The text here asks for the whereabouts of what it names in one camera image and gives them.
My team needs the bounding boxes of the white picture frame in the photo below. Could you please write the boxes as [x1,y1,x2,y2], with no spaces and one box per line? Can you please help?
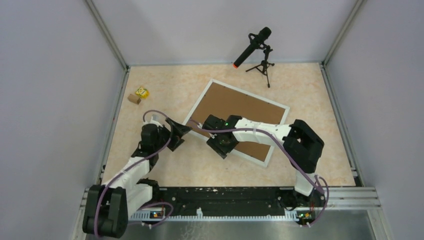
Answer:
[182,78,291,169]

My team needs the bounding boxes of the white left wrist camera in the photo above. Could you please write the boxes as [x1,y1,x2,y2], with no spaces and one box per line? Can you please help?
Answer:
[148,114,164,128]

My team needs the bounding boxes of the small brown cardboard block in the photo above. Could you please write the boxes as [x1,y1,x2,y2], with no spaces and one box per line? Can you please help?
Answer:
[127,94,141,105]

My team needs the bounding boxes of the black shotgun microphone orange tip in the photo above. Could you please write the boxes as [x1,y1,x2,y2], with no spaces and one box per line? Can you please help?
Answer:
[232,26,272,69]

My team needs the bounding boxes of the yellow toy cube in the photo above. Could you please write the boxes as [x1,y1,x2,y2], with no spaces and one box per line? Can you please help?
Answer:
[134,86,150,99]

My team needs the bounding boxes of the black mini tripod stand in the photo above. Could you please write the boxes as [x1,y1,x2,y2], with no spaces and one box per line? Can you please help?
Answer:
[245,45,275,88]

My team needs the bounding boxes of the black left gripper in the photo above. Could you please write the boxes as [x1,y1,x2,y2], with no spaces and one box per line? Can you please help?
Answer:
[153,117,192,151]

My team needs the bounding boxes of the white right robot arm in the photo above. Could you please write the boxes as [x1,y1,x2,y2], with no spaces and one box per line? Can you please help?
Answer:
[197,115,325,206]

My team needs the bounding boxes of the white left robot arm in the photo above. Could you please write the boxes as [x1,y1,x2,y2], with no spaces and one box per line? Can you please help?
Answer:
[82,117,192,239]

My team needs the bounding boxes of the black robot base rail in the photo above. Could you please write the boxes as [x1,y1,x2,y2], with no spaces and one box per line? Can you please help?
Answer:
[129,186,326,223]

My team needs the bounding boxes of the white toothed cable channel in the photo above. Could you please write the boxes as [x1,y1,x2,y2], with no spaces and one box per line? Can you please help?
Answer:
[127,207,299,222]

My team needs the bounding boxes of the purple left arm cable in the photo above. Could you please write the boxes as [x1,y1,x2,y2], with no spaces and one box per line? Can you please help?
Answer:
[93,109,175,239]

